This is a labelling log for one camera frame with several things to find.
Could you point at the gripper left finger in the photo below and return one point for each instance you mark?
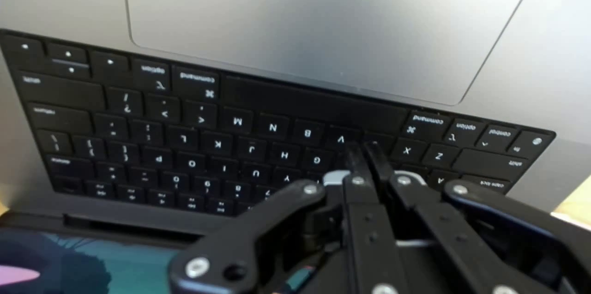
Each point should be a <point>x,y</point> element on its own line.
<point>258,234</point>

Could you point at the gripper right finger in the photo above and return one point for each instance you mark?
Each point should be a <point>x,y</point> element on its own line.
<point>466,238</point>

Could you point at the grey laptop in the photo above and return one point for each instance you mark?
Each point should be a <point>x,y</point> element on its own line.
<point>295,77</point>

